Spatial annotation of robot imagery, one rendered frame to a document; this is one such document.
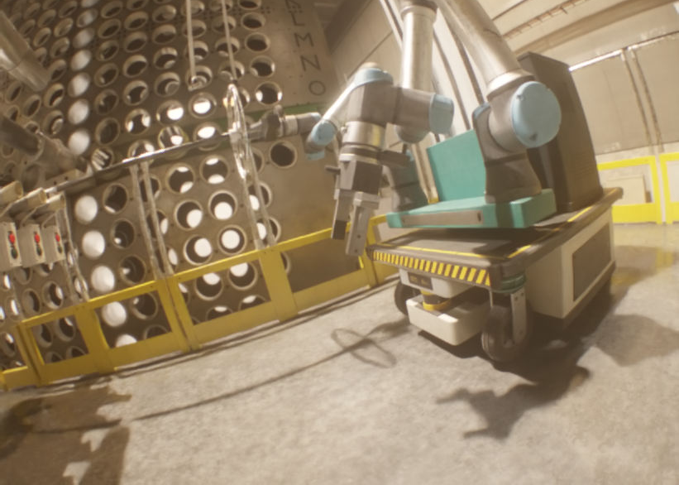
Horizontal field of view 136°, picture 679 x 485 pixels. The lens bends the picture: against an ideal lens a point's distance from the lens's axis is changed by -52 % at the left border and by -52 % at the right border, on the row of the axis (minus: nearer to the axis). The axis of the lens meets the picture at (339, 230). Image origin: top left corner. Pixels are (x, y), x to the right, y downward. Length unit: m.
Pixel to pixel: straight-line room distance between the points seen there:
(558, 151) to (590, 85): 5.94
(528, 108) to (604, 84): 6.27
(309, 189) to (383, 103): 1.92
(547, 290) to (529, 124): 0.45
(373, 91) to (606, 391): 0.79
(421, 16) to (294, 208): 1.88
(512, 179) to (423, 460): 0.62
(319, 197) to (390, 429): 2.01
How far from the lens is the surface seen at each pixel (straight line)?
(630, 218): 2.04
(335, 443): 0.71
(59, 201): 1.43
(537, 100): 0.58
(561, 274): 0.79
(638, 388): 0.77
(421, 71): 0.69
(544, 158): 1.00
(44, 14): 4.06
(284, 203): 2.32
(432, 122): 0.53
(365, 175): 0.46
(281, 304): 1.50
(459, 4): 0.66
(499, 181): 0.69
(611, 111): 6.74
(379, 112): 0.51
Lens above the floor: 0.51
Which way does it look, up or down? 5 degrees down
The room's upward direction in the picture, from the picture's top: 15 degrees counter-clockwise
